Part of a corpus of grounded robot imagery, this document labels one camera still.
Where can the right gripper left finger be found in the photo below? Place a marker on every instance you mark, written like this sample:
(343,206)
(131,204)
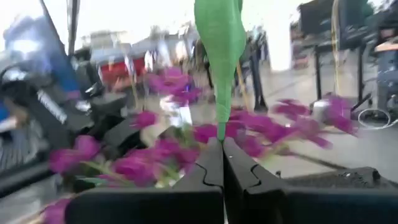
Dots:
(155,208)

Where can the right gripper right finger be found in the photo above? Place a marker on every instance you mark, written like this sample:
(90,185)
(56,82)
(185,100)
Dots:
(280,208)

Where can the purple artificial flower bunch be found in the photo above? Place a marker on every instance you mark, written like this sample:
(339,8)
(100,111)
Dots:
(136,168)
(273,130)

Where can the maroon artificial tulip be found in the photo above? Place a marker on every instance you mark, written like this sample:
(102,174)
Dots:
(220,46)

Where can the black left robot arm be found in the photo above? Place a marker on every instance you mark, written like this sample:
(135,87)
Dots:
(46,105)

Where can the red and black tool case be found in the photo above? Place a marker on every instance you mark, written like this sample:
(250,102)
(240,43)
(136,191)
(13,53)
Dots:
(118,70)

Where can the black metal table frame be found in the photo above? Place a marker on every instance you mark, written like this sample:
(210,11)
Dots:
(25,180)

